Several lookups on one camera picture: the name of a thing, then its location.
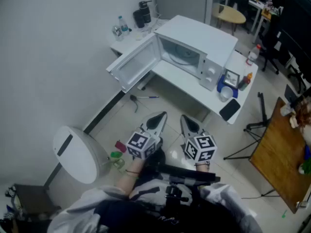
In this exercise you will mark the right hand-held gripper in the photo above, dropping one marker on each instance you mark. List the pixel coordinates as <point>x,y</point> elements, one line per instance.
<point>200,147</point>

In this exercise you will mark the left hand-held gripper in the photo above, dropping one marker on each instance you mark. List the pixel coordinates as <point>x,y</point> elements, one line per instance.
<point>139,142</point>

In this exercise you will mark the glass turntable plate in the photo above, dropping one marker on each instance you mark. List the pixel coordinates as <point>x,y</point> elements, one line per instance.
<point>185,56</point>

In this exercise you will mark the white microwave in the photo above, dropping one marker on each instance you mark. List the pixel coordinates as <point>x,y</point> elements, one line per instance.
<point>194,33</point>

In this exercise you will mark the person's left forearm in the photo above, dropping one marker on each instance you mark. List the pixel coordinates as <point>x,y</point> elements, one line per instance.
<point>128,181</point>

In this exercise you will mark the person's right forearm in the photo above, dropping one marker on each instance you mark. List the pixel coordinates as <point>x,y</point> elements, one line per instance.
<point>202,167</point>

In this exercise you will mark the small red object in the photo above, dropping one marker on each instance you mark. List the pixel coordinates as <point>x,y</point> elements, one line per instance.
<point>120,146</point>

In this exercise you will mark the green plastic object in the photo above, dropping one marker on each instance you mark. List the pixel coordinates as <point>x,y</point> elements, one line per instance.
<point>116,155</point>

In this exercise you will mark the black chest-mounted rig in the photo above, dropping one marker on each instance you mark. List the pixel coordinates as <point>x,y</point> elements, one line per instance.
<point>187,176</point>

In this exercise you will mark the white pen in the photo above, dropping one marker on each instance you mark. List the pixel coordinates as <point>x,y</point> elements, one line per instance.
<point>148,97</point>

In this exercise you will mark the black smartphone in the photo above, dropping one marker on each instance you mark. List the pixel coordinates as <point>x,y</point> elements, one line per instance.
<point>229,110</point>

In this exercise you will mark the white cup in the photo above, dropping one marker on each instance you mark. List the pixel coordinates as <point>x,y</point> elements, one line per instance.
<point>226,93</point>

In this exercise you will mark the white trash bin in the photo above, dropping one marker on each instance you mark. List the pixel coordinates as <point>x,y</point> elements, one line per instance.
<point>77,154</point>

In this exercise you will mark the black tripod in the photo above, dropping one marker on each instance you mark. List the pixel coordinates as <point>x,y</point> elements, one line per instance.
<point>261,124</point>

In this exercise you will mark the white table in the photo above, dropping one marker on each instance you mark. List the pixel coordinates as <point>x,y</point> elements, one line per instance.
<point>179,78</point>

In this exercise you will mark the framed picture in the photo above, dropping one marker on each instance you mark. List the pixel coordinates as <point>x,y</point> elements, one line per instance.
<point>231,79</point>

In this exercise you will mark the brown wooden table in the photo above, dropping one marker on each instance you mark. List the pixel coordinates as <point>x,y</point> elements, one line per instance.
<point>279,154</point>

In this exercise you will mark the person's white jacket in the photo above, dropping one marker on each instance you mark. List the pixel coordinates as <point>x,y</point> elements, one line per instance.
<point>80,207</point>

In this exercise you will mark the red-capped plastic bottle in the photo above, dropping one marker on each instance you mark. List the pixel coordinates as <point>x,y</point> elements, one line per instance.
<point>252,56</point>

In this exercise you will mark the brown furry toy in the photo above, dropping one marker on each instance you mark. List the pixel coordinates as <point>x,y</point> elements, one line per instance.
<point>303,120</point>

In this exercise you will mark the black box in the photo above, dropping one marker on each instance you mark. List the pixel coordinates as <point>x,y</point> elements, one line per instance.
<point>34,200</point>

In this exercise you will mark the black office chair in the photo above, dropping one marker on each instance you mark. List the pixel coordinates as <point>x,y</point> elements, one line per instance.
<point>269,45</point>

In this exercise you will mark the round wooden table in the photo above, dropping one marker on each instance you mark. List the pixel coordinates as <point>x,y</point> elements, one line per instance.
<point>230,13</point>

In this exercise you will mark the white desk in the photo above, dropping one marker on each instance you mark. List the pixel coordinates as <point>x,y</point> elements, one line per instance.
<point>258,11</point>

